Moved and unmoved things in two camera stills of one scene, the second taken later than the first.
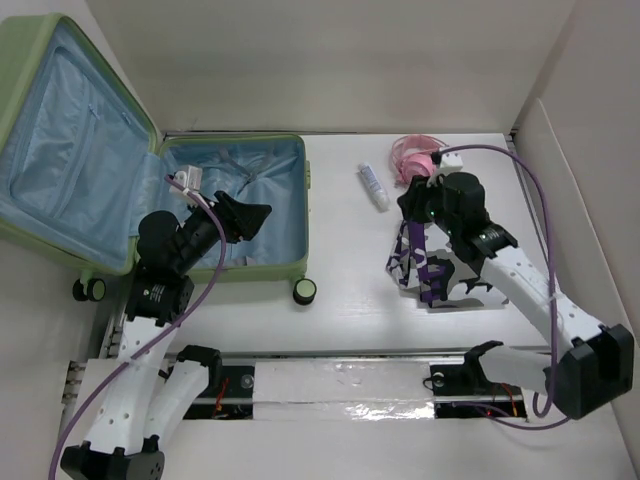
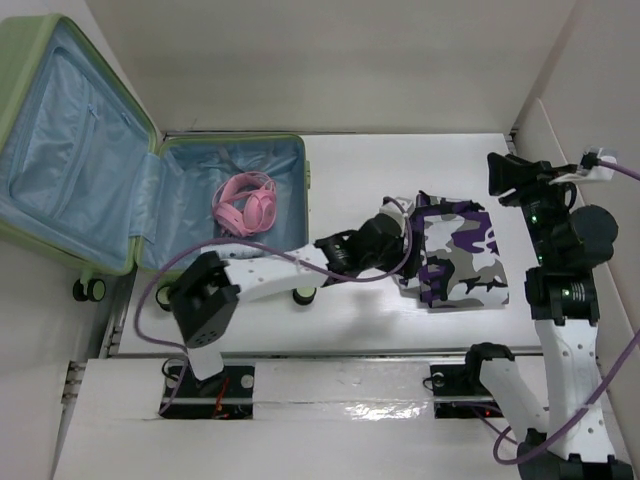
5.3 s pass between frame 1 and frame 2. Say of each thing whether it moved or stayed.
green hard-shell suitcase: stayed
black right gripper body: moved
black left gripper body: moved
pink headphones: moved
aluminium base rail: stayed
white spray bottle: moved
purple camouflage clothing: stayed
